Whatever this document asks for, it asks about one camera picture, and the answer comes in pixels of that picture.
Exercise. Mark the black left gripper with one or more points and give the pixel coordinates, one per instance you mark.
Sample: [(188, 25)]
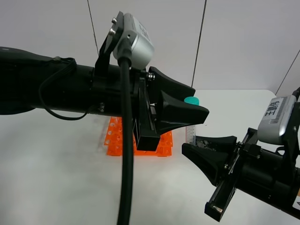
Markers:
[(171, 111)]

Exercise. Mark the teal-capped test tube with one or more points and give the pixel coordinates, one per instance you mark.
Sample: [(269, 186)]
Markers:
[(190, 130)]

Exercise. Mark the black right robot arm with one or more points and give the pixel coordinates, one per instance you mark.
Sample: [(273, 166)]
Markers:
[(268, 177)]

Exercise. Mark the orange test tube rack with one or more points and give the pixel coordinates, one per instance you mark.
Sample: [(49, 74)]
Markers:
[(113, 140)]

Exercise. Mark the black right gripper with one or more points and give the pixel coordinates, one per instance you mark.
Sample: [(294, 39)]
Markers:
[(221, 161)]

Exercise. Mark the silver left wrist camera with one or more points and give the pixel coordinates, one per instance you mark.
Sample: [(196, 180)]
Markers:
[(125, 25)]

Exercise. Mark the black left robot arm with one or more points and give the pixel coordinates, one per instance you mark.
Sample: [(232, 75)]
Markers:
[(29, 81)]

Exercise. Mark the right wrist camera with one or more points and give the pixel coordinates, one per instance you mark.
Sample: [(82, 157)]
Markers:
[(275, 120)]

